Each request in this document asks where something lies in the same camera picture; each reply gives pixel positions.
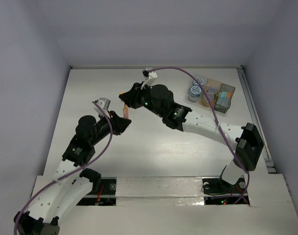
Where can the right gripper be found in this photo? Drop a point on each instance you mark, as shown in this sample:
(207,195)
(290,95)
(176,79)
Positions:
(132,96)

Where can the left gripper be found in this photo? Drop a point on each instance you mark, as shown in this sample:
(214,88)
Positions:
(119,124)

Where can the pink pencil-shaped highlighter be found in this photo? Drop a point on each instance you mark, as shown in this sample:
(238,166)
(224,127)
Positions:
(125,112)

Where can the blue lid jar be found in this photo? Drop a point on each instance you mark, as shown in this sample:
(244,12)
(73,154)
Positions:
(199,81)
(194,93)

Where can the clear jar blue clips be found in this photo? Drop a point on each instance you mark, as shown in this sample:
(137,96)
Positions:
(212,90)

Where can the blue pencil-shaped highlighter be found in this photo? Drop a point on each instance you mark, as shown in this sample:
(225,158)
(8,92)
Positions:
(224,101)

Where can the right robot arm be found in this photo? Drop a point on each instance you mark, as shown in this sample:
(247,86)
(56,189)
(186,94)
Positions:
(244,141)

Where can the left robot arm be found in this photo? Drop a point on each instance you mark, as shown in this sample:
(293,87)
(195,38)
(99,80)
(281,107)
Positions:
(44,212)

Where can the clear plastic bin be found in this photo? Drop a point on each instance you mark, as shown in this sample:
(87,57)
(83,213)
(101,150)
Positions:
(199,86)

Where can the amber plastic bin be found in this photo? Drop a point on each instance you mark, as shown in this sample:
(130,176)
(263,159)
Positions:
(212,98)

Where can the grey plastic bin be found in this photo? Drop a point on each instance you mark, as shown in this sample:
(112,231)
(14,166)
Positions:
(224,88)

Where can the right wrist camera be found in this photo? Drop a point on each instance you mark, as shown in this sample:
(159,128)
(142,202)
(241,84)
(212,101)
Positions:
(150,77)

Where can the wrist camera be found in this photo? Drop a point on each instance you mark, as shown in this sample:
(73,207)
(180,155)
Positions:
(101,105)
(150,77)

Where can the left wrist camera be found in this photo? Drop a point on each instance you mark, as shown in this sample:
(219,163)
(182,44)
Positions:
(101,105)

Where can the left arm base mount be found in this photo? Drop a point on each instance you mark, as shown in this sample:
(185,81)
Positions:
(103,195)

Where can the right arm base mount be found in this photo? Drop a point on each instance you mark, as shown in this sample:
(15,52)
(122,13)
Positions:
(218,192)

